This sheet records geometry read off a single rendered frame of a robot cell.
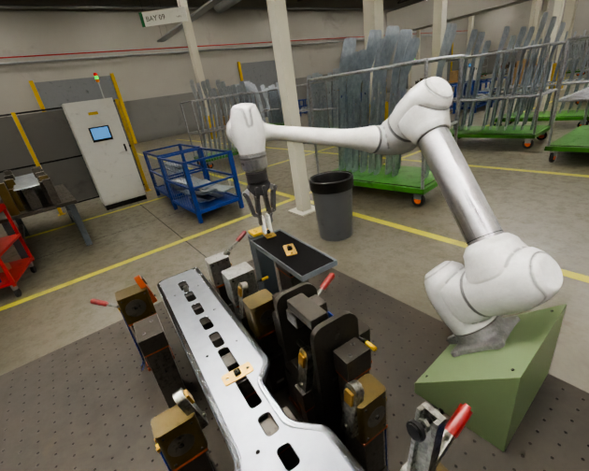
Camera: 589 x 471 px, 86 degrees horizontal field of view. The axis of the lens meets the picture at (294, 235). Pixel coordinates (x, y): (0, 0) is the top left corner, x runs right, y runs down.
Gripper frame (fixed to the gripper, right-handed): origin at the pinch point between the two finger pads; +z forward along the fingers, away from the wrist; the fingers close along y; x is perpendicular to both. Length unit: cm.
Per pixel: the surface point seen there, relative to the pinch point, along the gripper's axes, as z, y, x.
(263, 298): 15.7, 11.9, 21.7
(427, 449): 9, 6, 83
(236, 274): 12.7, 16.2, 6.3
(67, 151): 6, 183, -677
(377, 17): -154, -477, -536
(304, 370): 19, 12, 52
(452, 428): 11, -1, 82
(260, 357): 23.7, 19.7, 36.6
